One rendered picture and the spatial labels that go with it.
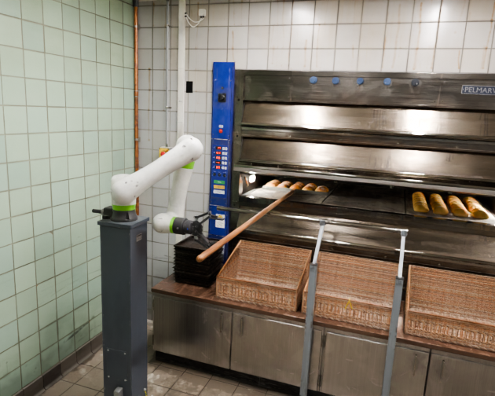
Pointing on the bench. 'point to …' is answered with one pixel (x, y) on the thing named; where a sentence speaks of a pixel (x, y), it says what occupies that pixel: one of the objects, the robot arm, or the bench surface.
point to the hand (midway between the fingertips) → (221, 232)
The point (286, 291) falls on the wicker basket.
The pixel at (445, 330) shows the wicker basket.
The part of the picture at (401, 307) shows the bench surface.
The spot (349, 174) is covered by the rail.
